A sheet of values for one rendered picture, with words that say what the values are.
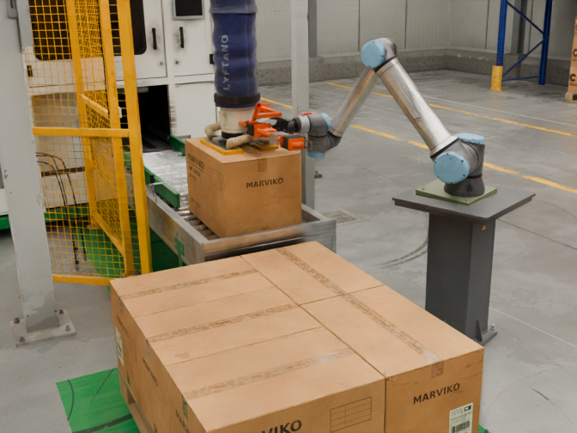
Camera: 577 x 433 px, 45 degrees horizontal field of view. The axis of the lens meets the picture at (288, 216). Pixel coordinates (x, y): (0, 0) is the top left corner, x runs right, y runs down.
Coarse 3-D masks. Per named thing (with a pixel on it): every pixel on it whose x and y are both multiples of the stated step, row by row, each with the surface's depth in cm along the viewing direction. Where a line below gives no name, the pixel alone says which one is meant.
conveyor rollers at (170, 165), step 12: (144, 156) 513; (156, 156) 517; (168, 156) 512; (180, 156) 509; (156, 168) 481; (168, 168) 477; (180, 168) 480; (168, 180) 450; (180, 180) 445; (156, 192) 421; (180, 192) 419; (168, 204) 397; (192, 216) 376; (204, 228) 360
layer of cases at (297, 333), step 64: (256, 256) 320; (320, 256) 318; (128, 320) 271; (192, 320) 259; (256, 320) 258; (320, 320) 257; (384, 320) 256; (192, 384) 218; (256, 384) 217; (320, 384) 216; (384, 384) 220; (448, 384) 233
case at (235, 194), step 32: (192, 160) 364; (224, 160) 326; (256, 160) 328; (288, 160) 335; (192, 192) 373; (224, 192) 326; (256, 192) 332; (288, 192) 340; (224, 224) 332; (256, 224) 337; (288, 224) 345
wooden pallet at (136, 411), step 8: (120, 376) 306; (120, 384) 310; (128, 384) 293; (120, 392) 313; (128, 392) 299; (128, 400) 300; (136, 400) 282; (136, 408) 298; (136, 416) 292; (144, 416) 271; (144, 424) 286; (144, 432) 281; (152, 432) 262
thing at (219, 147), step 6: (204, 138) 361; (204, 144) 358; (210, 144) 350; (216, 144) 347; (222, 144) 347; (216, 150) 343; (222, 150) 337; (228, 150) 336; (234, 150) 337; (240, 150) 338
